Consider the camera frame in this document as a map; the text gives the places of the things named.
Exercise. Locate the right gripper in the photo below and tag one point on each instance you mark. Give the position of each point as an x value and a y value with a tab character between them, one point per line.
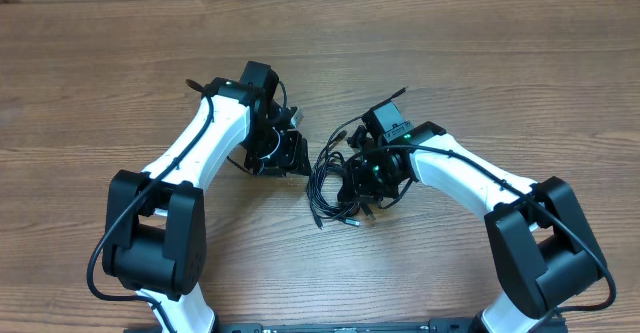
361	188

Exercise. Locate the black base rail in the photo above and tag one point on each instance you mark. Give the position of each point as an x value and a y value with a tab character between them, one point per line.
345	328

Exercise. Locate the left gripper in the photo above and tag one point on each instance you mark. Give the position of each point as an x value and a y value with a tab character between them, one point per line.
288	155

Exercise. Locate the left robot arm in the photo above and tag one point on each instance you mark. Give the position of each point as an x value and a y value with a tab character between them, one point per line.
155	243

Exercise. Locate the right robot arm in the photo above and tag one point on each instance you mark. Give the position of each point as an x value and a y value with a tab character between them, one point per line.
543	248

